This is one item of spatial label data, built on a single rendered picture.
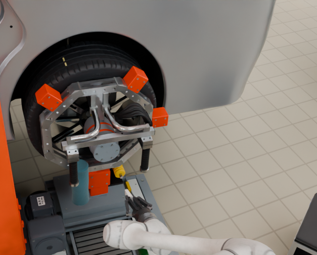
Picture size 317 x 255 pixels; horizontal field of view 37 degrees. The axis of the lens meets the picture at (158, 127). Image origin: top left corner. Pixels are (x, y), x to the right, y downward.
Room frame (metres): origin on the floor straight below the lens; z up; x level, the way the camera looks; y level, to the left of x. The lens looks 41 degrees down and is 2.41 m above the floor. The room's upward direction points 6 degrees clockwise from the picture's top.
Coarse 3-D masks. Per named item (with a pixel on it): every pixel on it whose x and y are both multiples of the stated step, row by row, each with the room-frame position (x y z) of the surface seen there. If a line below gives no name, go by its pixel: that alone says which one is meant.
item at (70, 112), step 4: (112, 96) 2.01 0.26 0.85; (76, 100) 1.90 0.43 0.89; (80, 100) 1.89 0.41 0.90; (84, 100) 1.91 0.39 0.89; (108, 100) 2.00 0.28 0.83; (112, 100) 2.01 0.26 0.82; (80, 104) 1.90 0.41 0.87; (68, 108) 1.92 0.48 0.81; (68, 112) 1.92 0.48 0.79; (72, 112) 1.93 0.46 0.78; (88, 112) 1.92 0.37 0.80; (88, 116) 1.96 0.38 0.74
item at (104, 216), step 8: (48, 184) 1.96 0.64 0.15; (128, 184) 2.01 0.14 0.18; (56, 200) 1.84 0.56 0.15; (56, 208) 1.78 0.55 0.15; (112, 208) 1.83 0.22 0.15; (120, 208) 1.84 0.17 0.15; (80, 216) 1.75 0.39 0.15; (88, 216) 1.76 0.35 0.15; (96, 216) 1.76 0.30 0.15; (104, 216) 1.76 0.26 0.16; (112, 216) 1.78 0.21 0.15; (120, 216) 1.80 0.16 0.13; (64, 224) 1.66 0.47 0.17; (72, 224) 1.68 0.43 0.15; (80, 224) 1.70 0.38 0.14; (88, 224) 1.72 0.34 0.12; (96, 224) 1.74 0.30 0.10
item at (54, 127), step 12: (72, 108) 1.77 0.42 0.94; (84, 108) 1.81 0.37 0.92; (120, 108) 2.08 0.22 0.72; (60, 120) 1.75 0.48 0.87; (72, 120) 1.77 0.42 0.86; (84, 120) 1.84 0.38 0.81; (132, 120) 1.94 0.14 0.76; (60, 132) 1.89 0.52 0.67; (72, 132) 1.77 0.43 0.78; (60, 144) 1.77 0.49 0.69; (120, 144) 1.86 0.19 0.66; (84, 156) 1.78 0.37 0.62
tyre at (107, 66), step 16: (64, 48) 1.94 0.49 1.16; (80, 48) 1.93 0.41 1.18; (96, 48) 1.95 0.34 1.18; (112, 48) 2.02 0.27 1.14; (48, 64) 1.85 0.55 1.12; (64, 64) 1.82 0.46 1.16; (80, 64) 1.80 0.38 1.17; (96, 64) 1.81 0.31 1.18; (112, 64) 1.84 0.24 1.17; (128, 64) 1.93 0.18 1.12; (32, 80) 1.82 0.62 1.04; (48, 80) 1.75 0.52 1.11; (64, 80) 1.74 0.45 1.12; (80, 80) 1.77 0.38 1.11; (32, 96) 1.74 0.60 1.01; (32, 112) 1.68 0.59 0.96; (32, 128) 1.68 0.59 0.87; (32, 144) 1.68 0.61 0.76
